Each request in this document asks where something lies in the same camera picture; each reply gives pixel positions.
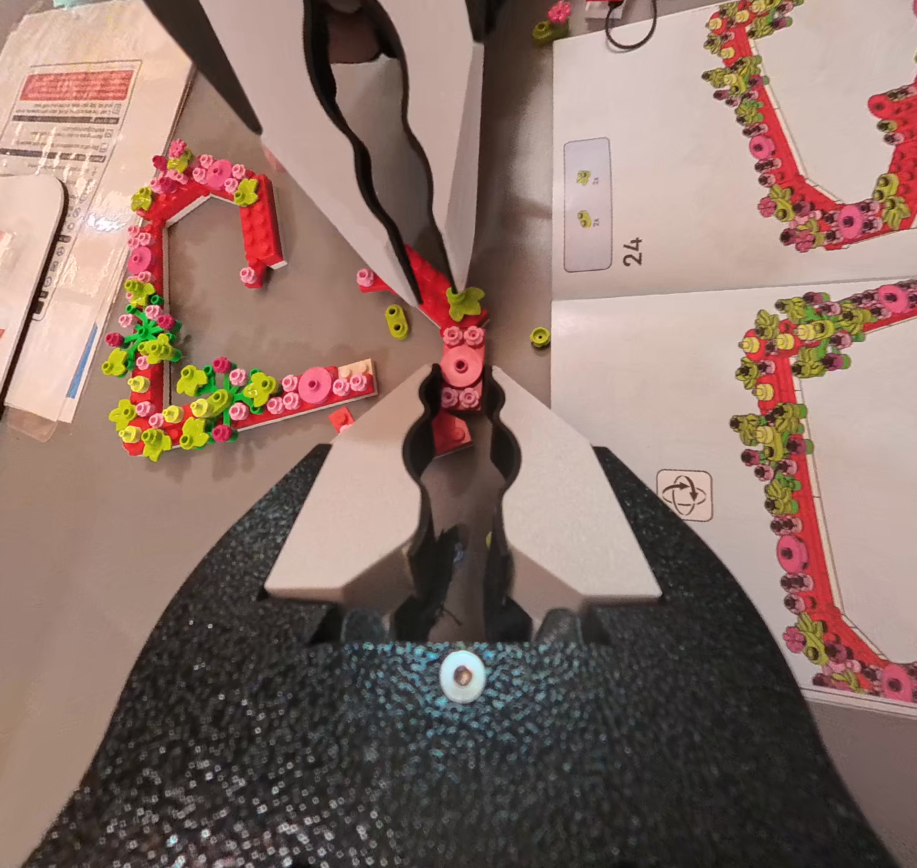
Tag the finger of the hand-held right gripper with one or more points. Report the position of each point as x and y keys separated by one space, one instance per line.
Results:
x=451 y=94
x=286 y=130

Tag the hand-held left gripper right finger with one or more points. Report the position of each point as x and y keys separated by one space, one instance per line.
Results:
x=573 y=524

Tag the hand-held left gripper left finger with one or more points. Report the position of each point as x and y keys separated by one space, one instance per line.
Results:
x=344 y=510

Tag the large red lego heart section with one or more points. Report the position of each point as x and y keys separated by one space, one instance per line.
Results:
x=258 y=237

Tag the small red lego heart section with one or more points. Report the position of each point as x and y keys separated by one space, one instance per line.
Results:
x=458 y=365

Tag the lime lego plate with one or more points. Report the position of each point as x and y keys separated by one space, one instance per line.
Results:
x=395 y=320

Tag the small red lego piece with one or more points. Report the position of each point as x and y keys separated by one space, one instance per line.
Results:
x=342 y=420

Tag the lime round lego stud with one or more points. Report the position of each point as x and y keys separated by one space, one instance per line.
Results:
x=540 y=338

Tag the lego instruction booklet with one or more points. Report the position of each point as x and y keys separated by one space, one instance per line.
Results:
x=666 y=130

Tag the person's right hand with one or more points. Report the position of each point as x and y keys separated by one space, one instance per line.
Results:
x=351 y=29

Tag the clear plastic bag with papers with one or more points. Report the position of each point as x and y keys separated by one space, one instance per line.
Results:
x=107 y=29

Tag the lime plate with pink flower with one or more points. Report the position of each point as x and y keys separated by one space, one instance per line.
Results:
x=551 y=22

